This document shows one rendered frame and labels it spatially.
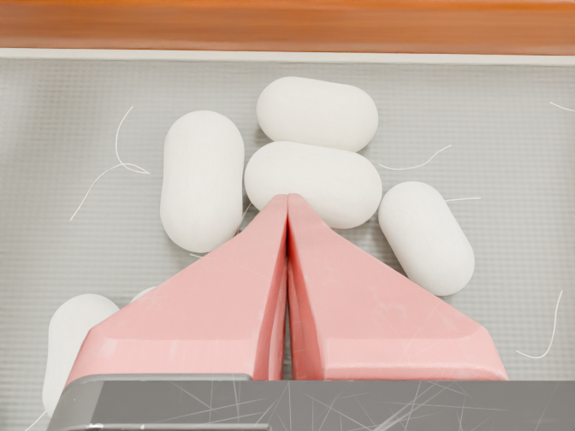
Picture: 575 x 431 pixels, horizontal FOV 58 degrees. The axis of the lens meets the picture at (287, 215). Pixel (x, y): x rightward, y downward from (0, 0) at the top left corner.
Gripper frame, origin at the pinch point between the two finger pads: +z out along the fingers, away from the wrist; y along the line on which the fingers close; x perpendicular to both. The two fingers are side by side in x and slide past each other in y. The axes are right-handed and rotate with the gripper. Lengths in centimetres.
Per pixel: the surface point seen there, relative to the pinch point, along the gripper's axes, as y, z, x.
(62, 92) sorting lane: 6.6, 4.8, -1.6
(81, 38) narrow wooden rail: 6.0, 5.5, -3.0
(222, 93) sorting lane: 1.9, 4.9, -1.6
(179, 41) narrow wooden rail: 3.2, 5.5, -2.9
